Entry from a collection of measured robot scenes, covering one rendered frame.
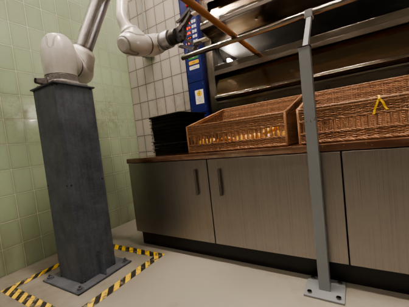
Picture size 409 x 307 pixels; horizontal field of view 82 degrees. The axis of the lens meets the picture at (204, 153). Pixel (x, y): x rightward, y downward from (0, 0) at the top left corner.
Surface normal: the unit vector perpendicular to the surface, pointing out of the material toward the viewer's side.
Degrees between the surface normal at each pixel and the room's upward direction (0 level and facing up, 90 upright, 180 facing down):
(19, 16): 90
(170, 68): 90
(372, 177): 90
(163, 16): 90
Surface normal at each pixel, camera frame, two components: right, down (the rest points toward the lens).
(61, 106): 0.86, -0.07
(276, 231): -0.53, 0.11
